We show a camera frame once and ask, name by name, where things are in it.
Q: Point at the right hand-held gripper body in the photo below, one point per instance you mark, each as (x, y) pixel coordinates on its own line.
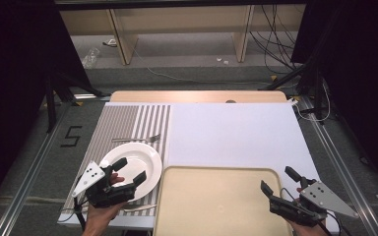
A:
(321, 200)

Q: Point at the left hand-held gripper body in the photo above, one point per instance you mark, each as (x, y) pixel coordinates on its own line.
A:
(106, 195)

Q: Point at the white plate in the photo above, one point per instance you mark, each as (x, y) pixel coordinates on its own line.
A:
(146, 157)

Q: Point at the metal fork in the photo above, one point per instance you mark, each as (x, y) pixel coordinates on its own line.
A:
(134, 139)

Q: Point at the beige plastic tray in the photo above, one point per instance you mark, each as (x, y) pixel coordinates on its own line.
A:
(216, 203)

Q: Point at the person's left hand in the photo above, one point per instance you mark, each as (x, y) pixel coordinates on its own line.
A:
(100, 216)

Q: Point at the person's right hand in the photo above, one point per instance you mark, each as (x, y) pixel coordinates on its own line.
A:
(308, 232)

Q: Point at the grey striped placemat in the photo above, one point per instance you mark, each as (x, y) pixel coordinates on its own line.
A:
(118, 121)

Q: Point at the white table sheet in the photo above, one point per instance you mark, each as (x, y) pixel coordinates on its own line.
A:
(236, 134)

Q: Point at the black tripod stand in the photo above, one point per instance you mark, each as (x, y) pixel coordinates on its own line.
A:
(50, 105)
(316, 98)

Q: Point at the clear plastic bag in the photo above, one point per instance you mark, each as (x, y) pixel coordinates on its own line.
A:
(90, 58)

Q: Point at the black curtain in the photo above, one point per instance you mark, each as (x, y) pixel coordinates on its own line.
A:
(13, 65)
(357, 65)

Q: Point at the light wooden desk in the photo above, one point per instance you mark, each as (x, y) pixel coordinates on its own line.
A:
(177, 19)

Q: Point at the aluminium floor rail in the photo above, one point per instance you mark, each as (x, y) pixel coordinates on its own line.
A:
(29, 177)
(344, 170)

